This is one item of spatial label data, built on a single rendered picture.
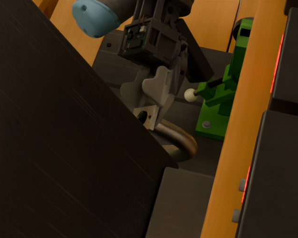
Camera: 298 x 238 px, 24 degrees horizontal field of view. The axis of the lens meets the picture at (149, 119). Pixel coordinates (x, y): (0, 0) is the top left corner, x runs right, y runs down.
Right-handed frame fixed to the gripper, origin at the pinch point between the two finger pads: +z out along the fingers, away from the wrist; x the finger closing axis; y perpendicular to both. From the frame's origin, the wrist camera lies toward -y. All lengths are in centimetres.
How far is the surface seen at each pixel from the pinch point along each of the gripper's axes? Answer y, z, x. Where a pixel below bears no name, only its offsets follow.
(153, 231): 2.1, 17.6, 9.1
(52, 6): -12, -40, -70
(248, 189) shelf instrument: 22, 17, 44
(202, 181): -3.4, 8.8, 10.6
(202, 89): -22.9, -16.1, -17.0
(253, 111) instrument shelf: 14.6, 6.7, 36.0
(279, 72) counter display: 16.5, 3.7, 40.2
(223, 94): -25.5, -15.7, -13.6
